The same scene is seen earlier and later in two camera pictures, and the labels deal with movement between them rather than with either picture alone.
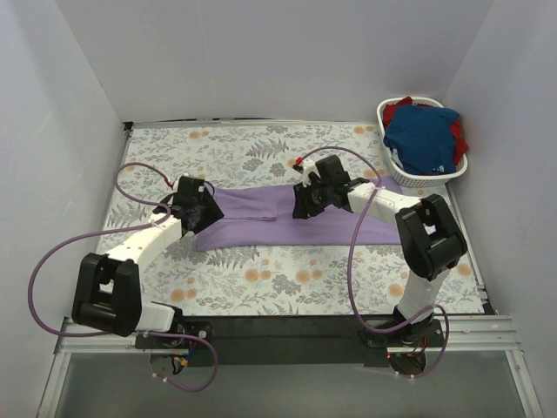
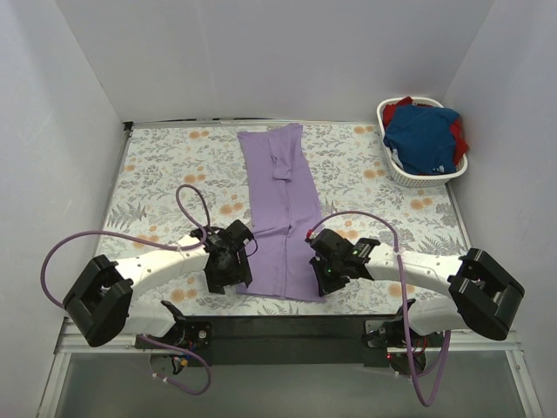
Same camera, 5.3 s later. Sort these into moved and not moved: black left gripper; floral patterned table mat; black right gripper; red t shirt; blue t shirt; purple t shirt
Moved: black right gripper; black left gripper; purple t shirt
Not moved: floral patterned table mat; red t shirt; blue t shirt
